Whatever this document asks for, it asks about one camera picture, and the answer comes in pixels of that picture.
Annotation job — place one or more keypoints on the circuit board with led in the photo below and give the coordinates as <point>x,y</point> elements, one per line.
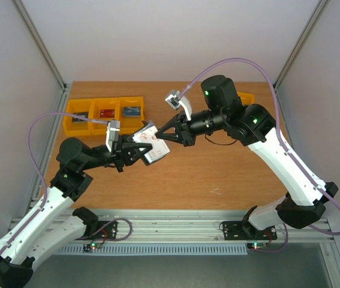
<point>91,247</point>
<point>256,246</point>

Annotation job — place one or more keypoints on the blue credit card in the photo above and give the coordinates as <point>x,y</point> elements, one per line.
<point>131,111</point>

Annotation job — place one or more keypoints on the left aluminium frame post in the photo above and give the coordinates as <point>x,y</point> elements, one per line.
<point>26,18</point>

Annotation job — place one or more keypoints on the aluminium rail frame front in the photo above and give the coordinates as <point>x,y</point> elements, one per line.
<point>188,226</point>

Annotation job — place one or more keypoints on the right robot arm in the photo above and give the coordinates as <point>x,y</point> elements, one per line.
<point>254,127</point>

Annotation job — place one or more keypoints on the black credit card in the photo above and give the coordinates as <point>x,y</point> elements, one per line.
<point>79,117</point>

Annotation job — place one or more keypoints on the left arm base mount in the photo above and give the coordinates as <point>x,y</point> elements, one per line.
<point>103,229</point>

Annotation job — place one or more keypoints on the yellow bin left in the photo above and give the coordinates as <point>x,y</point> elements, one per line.
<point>77,127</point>

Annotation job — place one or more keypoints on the red credit card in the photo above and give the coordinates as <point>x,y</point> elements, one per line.
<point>107,113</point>

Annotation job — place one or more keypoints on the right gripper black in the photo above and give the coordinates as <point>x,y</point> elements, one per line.
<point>186,129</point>

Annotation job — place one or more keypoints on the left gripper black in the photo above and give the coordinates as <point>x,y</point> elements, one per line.
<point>123,152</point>

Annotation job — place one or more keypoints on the left circuit board with LED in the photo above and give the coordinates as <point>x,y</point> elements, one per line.
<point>91,247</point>

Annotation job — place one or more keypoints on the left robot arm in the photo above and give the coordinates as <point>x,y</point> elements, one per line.
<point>28,244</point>

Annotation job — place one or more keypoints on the right circuit board with LED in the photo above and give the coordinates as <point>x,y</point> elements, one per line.
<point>256,246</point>

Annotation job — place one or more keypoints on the yellow bin middle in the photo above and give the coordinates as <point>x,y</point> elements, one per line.
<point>98,129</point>

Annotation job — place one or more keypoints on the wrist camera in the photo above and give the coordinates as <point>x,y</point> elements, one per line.
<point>175,101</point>
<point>112,134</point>

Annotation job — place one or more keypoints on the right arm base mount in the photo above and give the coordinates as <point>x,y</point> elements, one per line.
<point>244,230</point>

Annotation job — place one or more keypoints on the card holder with clear sleeves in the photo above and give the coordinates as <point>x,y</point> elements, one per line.
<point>153,147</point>

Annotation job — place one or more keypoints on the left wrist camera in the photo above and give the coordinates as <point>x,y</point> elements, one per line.
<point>112,134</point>

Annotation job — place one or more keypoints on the aluminium frame post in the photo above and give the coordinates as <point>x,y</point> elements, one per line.
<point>26,18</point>
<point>312,21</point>

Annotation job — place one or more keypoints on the yellow bin right of trio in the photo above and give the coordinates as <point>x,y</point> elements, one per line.
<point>130,125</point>

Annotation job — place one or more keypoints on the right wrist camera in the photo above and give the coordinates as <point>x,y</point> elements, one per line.
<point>175,101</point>

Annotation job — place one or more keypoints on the right aluminium frame post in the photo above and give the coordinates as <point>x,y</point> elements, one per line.
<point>312,21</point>

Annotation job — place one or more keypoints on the white card with red pattern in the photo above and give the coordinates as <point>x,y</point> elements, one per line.
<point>150,142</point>

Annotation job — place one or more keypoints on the yellow bin far right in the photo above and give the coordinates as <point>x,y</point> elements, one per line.
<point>246,98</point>

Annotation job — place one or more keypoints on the slotted grey cable duct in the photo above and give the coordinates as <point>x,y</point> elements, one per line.
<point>154,250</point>

